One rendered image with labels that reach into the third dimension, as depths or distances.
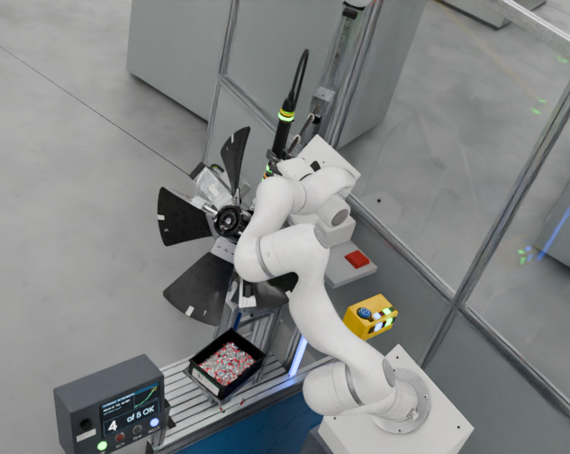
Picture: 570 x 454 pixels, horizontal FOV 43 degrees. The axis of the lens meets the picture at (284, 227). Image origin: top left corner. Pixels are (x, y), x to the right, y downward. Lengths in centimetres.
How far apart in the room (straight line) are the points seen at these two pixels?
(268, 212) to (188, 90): 350
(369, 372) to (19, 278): 249
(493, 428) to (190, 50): 319
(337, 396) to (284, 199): 50
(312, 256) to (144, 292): 232
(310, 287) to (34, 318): 226
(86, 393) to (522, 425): 163
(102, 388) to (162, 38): 358
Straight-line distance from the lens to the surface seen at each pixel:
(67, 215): 427
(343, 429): 224
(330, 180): 197
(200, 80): 504
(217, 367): 252
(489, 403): 294
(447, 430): 214
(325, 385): 181
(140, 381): 194
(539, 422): 282
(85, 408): 189
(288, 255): 163
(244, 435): 264
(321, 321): 171
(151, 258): 405
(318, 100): 278
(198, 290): 252
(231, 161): 262
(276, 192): 172
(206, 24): 487
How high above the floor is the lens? 280
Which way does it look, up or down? 39 degrees down
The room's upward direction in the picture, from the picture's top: 16 degrees clockwise
